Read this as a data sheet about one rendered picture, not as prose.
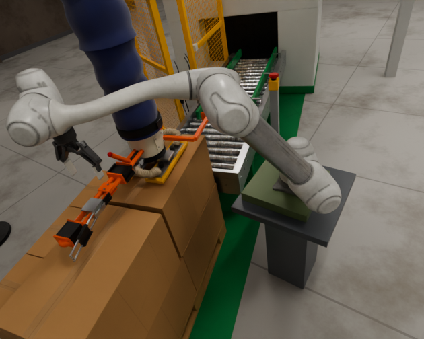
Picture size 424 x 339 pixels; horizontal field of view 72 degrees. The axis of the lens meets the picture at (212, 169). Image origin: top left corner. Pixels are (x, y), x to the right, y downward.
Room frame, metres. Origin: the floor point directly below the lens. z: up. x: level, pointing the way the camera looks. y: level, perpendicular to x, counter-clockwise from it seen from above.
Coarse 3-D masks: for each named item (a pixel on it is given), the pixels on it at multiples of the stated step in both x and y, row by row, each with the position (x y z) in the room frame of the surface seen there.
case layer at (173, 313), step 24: (96, 192) 1.65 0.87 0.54; (216, 192) 1.46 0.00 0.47; (72, 216) 1.46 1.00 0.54; (216, 216) 1.39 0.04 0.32; (48, 240) 1.28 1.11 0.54; (192, 240) 1.07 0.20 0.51; (24, 264) 1.13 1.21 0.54; (192, 264) 1.00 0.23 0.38; (0, 288) 1.00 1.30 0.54; (192, 288) 0.93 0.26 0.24; (168, 312) 0.72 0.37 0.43; (0, 336) 0.83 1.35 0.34; (168, 336) 0.66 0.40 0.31
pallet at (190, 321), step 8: (224, 224) 1.48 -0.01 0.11; (224, 232) 1.45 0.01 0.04; (216, 240) 1.31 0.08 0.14; (216, 248) 1.33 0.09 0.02; (216, 256) 1.26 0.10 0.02; (208, 264) 1.14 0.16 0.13; (208, 272) 1.15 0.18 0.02; (208, 280) 1.09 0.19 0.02; (200, 288) 0.99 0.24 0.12; (200, 296) 0.96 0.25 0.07; (192, 304) 0.88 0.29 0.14; (200, 304) 0.94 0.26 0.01; (192, 312) 0.89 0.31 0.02; (192, 320) 0.84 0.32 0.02; (184, 328) 0.76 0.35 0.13; (184, 336) 0.76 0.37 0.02
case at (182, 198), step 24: (168, 144) 1.47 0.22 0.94; (192, 144) 1.41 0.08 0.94; (144, 168) 1.28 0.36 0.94; (192, 168) 1.27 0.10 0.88; (120, 192) 1.12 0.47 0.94; (144, 192) 1.08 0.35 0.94; (168, 192) 1.04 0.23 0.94; (192, 192) 1.20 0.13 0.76; (168, 216) 0.97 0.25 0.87; (192, 216) 1.14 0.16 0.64
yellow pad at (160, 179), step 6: (180, 144) 1.37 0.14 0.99; (186, 144) 1.38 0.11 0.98; (174, 150) 1.32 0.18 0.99; (180, 150) 1.32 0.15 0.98; (174, 156) 1.27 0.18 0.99; (162, 162) 1.21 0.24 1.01; (168, 162) 1.23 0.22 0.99; (174, 162) 1.23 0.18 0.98; (162, 168) 1.19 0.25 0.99; (168, 168) 1.18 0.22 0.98; (162, 174) 1.14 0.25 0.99; (168, 174) 1.15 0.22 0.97; (150, 180) 1.12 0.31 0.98; (156, 180) 1.11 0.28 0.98; (162, 180) 1.10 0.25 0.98
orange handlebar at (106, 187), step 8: (208, 120) 1.39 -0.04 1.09; (200, 128) 1.30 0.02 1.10; (168, 136) 1.29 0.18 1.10; (176, 136) 1.28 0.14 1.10; (184, 136) 1.26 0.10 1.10; (136, 160) 1.15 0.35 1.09; (104, 184) 1.00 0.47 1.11; (112, 184) 0.99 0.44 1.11; (104, 192) 0.98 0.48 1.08; (112, 192) 0.97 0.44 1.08; (80, 216) 0.84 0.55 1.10; (88, 216) 0.83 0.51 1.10
